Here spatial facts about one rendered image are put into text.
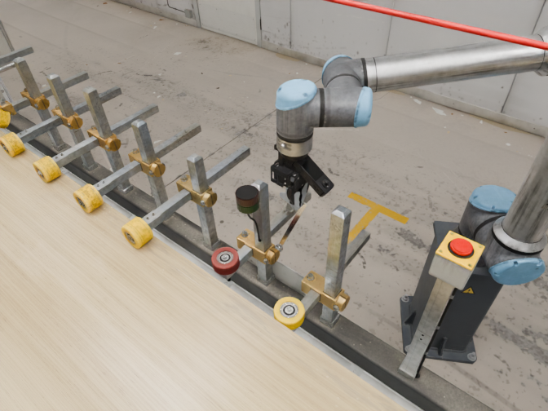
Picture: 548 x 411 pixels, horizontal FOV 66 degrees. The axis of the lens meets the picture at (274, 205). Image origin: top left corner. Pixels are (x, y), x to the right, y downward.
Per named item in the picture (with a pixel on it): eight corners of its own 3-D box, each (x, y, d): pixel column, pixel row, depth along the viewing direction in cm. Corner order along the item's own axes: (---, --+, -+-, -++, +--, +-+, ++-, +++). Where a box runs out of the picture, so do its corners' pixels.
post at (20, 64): (64, 151, 203) (19, 55, 169) (68, 154, 201) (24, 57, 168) (58, 155, 201) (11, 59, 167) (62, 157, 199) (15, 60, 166)
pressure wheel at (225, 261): (228, 265, 132) (223, 240, 124) (247, 277, 129) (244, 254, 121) (210, 281, 128) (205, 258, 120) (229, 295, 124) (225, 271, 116)
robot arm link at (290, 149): (320, 130, 103) (297, 149, 98) (319, 146, 106) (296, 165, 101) (291, 117, 107) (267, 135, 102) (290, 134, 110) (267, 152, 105)
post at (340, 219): (327, 313, 131) (339, 201, 97) (337, 320, 129) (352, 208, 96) (320, 321, 129) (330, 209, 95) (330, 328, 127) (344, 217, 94)
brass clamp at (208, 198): (191, 184, 142) (187, 173, 139) (219, 201, 136) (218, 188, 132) (177, 194, 139) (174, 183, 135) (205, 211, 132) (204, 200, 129)
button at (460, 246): (453, 240, 83) (456, 234, 81) (474, 249, 81) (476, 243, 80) (445, 252, 80) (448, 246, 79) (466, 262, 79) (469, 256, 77)
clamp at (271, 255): (247, 238, 137) (246, 227, 134) (280, 258, 131) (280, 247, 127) (236, 249, 134) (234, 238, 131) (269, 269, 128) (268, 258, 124)
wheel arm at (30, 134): (117, 91, 188) (115, 84, 185) (122, 94, 186) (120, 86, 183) (10, 145, 160) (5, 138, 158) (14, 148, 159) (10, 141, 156)
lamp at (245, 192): (251, 236, 126) (246, 181, 111) (266, 245, 123) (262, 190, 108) (238, 248, 122) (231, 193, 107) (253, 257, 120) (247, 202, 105)
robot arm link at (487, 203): (493, 214, 158) (510, 178, 146) (512, 249, 146) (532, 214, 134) (452, 215, 158) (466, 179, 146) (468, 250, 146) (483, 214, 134)
